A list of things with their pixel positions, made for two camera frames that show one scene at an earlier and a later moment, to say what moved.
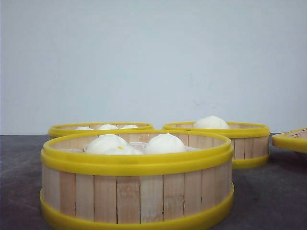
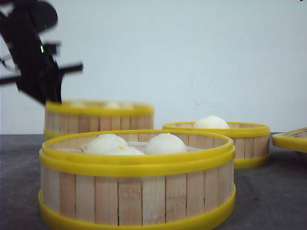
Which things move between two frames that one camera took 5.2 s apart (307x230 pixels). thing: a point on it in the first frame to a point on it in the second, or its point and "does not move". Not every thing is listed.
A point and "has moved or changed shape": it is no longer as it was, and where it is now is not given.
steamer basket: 66,130 has moved or changed shape
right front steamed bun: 164,143 does not move
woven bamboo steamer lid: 294,140 does not move
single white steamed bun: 210,122 does not move
